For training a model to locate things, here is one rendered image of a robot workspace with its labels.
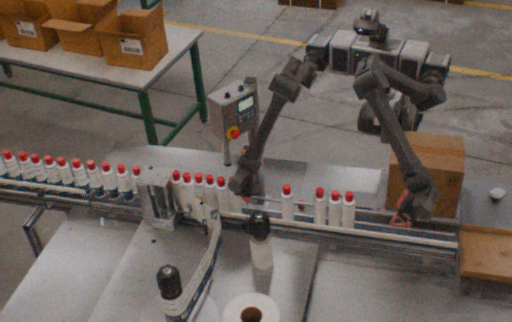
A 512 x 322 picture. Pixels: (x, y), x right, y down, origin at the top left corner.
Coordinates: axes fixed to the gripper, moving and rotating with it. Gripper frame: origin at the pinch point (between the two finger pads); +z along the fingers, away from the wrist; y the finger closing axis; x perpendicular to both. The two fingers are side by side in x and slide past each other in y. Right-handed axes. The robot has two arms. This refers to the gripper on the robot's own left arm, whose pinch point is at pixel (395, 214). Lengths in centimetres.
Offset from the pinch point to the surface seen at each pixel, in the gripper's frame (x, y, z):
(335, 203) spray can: -12.0, -10.8, 26.9
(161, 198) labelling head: -66, 10, 73
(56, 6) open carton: -196, -126, 175
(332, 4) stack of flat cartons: -41, -383, 186
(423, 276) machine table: 31.8, -3.7, 18.5
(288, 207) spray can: -23.6, -7.1, 43.4
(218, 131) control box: -67, -7, 36
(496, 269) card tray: 52, -17, 2
